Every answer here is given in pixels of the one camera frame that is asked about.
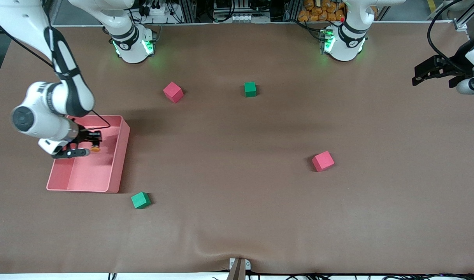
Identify pile of orange objects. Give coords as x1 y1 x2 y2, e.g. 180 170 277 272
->
298 0 346 22

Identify aluminium camera post with bracket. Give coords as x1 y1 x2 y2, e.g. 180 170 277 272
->
227 257 251 280

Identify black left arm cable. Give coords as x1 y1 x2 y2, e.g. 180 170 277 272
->
427 0 471 73

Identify white power strip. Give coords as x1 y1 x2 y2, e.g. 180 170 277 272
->
142 4 167 17

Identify pink foam cube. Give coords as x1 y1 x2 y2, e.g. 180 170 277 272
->
311 150 335 172
163 82 184 104

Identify aluminium frame profile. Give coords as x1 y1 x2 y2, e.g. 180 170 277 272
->
453 0 474 32

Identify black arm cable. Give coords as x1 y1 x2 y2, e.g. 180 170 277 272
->
0 10 111 133
427 0 471 73

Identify brown table mat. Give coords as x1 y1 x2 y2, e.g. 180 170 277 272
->
0 21 474 275

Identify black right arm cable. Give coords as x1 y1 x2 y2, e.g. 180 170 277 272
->
0 10 111 133

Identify pink plastic tray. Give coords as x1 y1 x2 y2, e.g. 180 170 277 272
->
46 114 131 194

